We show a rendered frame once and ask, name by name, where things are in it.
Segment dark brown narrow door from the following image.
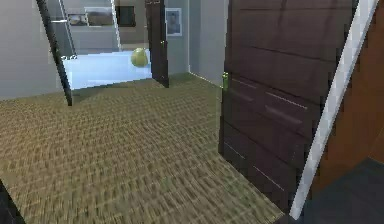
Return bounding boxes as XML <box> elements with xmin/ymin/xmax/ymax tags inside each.
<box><xmin>145</xmin><ymin>0</ymin><xmax>170</xmax><ymax>89</ymax></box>

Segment dark brown panelled door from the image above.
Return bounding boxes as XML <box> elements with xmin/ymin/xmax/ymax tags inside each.
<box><xmin>218</xmin><ymin>0</ymin><xmax>359</xmax><ymax>214</ymax></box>

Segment framed picture with white frame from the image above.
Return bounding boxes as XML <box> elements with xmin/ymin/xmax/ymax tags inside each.
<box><xmin>165</xmin><ymin>7</ymin><xmax>183</xmax><ymax>37</ymax></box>

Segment dark framed wall picture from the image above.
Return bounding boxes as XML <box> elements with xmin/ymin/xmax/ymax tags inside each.
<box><xmin>115</xmin><ymin>5</ymin><xmax>137</xmax><ymax>28</ymax></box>

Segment pale landscape wall picture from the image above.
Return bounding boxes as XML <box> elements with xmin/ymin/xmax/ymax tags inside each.
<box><xmin>66</xmin><ymin>6</ymin><xmax>114</xmax><ymax>27</ymax></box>

